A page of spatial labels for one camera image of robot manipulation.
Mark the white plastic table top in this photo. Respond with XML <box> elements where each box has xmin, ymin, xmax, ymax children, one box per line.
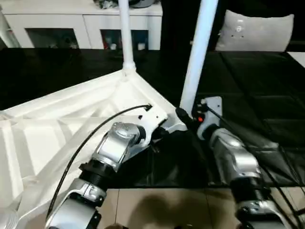
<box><xmin>0</xmin><ymin>67</ymin><xmax>189</xmax><ymax>221</ymax></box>

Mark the black work mat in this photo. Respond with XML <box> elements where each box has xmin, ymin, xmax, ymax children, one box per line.
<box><xmin>0</xmin><ymin>47</ymin><xmax>305</xmax><ymax>188</ymax></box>

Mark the grey cushion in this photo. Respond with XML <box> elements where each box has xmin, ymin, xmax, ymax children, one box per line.
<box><xmin>215</xmin><ymin>9</ymin><xmax>295</xmax><ymax>52</ymax></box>

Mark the white flat board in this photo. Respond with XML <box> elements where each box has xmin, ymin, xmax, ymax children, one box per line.
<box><xmin>286</xmin><ymin>51</ymin><xmax>305</xmax><ymax>70</ymax></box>

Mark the grey rounded bag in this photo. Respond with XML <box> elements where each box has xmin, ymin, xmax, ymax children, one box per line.
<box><xmin>130</xmin><ymin>0</ymin><xmax>153</xmax><ymax>8</ymax></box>

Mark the dark clutter pile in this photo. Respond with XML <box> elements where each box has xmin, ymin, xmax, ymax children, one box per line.
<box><xmin>98</xmin><ymin>0</ymin><xmax>120</xmax><ymax>10</ymax></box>

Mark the white sideboard with glass doors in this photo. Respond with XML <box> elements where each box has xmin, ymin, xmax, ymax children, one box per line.
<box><xmin>1</xmin><ymin>0</ymin><xmax>164</xmax><ymax>51</ymax></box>

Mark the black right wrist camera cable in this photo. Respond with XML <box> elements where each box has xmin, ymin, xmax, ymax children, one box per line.
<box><xmin>202</xmin><ymin>102</ymin><xmax>301</xmax><ymax>229</ymax></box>

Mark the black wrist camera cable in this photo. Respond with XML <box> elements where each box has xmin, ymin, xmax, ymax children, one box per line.
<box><xmin>202</xmin><ymin>102</ymin><xmax>301</xmax><ymax>229</ymax></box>
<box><xmin>46</xmin><ymin>103</ymin><xmax>153</xmax><ymax>220</ymax></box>

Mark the black left wrist camera cable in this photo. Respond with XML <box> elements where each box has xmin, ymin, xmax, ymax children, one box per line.
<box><xmin>46</xmin><ymin>103</ymin><xmax>153</xmax><ymax>220</ymax></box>

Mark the white door frame post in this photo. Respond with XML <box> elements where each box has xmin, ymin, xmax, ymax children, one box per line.
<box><xmin>0</xmin><ymin>10</ymin><xmax>21</xmax><ymax>49</ymax></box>

